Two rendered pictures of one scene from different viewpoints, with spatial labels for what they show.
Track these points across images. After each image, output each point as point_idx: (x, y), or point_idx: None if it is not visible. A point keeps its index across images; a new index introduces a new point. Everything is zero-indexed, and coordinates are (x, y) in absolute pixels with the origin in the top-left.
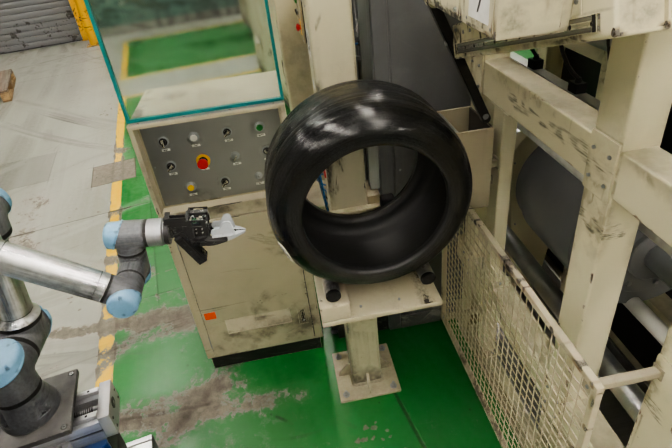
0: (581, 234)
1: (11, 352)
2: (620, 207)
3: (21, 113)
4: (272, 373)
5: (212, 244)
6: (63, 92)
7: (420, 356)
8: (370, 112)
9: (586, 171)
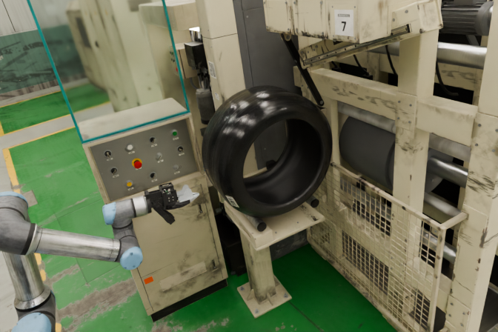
0: (399, 154)
1: (41, 321)
2: (419, 132)
3: None
4: (198, 313)
5: (181, 206)
6: None
7: (296, 273)
8: (276, 100)
9: (396, 116)
